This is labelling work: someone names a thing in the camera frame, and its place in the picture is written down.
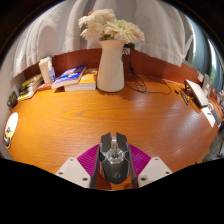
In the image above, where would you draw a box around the red flat book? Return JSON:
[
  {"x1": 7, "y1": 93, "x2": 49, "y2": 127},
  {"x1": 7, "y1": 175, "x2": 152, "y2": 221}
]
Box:
[{"x1": 36, "y1": 82, "x2": 54, "y2": 92}]

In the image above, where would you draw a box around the white curtain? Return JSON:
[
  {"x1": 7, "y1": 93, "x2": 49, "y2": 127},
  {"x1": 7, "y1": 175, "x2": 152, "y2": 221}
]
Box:
[{"x1": 9, "y1": 0, "x2": 194, "y2": 79}]

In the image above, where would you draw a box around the white yellow spine book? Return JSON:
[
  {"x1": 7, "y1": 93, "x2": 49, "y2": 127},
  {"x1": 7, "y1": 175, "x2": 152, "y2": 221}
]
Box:
[{"x1": 17, "y1": 87, "x2": 44, "y2": 102}]

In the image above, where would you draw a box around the white round mouse pad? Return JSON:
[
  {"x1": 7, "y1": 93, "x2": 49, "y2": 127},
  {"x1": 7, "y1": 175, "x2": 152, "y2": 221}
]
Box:
[{"x1": 3, "y1": 112, "x2": 19, "y2": 150}]

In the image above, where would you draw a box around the white tissue container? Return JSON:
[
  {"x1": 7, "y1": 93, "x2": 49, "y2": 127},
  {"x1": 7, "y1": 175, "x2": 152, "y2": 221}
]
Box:
[{"x1": 38, "y1": 55, "x2": 54, "y2": 84}]

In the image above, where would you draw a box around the clear spray bottle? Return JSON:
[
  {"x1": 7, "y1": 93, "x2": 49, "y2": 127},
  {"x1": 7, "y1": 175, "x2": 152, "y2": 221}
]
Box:
[{"x1": 47, "y1": 66, "x2": 57, "y2": 84}]

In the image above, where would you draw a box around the white ceramic vase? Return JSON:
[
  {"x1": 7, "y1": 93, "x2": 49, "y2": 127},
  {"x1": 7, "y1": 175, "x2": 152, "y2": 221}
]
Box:
[{"x1": 96, "y1": 39, "x2": 126, "y2": 93}]

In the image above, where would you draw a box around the black grey computer mouse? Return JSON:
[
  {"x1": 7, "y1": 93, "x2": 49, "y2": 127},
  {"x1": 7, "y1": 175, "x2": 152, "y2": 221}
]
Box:
[{"x1": 98, "y1": 131, "x2": 132, "y2": 185}]

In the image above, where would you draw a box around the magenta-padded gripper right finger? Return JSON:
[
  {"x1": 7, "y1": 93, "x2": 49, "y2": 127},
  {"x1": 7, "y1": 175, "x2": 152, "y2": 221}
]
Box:
[{"x1": 128, "y1": 143, "x2": 173, "y2": 189}]

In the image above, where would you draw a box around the black cable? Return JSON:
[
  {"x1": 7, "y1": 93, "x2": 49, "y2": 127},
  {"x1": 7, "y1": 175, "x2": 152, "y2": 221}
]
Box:
[{"x1": 123, "y1": 46, "x2": 173, "y2": 96}]

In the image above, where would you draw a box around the yellow orange cover book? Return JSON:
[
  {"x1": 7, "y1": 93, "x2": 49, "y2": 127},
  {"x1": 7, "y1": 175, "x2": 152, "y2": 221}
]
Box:
[{"x1": 63, "y1": 68, "x2": 99, "y2": 92}]

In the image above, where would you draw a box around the silver laptop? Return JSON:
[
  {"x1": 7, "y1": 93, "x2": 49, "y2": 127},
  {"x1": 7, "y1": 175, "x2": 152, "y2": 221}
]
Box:
[{"x1": 184, "y1": 79, "x2": 210, "y2": 108}]

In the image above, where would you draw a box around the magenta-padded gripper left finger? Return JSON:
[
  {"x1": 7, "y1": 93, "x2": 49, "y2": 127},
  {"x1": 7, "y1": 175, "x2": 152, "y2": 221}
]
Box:
[{"x1": 54, "y1": 143, "x2": 101, "y2": 190}]

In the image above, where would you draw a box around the white paper sheet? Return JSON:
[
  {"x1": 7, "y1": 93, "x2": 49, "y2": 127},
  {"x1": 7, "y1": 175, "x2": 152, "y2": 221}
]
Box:
[{"x1": 200, "y1": 106, "x2": 217, "y2": 128}]

